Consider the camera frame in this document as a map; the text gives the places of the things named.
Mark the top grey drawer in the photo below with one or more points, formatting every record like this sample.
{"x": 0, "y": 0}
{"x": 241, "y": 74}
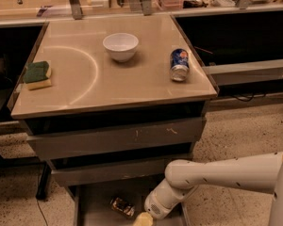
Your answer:
{"x": 116, "y": 138}

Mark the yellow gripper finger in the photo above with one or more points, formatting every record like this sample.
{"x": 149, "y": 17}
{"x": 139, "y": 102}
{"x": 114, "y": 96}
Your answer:
{"x": 143, "y": 219}

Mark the black table leg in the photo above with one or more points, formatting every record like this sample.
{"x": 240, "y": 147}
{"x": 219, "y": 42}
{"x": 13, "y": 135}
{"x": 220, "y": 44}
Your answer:
{"x": 42, "y": 183}

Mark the grey drawer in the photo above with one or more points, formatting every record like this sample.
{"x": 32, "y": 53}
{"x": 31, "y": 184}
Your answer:
{"x": 116, "y": 138}
{"x": 92, "y": 174}

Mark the open bottom drawer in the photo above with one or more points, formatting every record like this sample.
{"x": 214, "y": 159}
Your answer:
{"x": 92, "y": 202}

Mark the grey side shelf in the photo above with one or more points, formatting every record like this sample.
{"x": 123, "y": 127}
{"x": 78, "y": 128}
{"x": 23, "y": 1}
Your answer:
{"x": 241, "y": 73}

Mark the white bowl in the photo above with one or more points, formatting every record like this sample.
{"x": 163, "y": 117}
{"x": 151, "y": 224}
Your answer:
{"x": 121, "y": 46}

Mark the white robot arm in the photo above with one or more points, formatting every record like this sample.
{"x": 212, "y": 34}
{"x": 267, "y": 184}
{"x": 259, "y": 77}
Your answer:
{"x": 262, "y": 173}

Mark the blue soda can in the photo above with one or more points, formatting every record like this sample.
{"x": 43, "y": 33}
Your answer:
{"x": 179, "y": 65}

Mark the green yellow sponge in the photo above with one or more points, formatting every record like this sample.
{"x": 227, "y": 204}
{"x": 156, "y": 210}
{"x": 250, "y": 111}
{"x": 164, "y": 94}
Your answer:
{"x": 37, "y": 75}

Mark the grey drawer cabinet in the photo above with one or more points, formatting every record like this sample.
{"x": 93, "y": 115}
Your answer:
{"x": 90, "y": 90}

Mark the middle grey drawer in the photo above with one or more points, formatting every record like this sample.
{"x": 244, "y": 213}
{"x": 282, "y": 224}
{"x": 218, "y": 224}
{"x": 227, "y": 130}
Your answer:
{"x": 92, "y": 174}

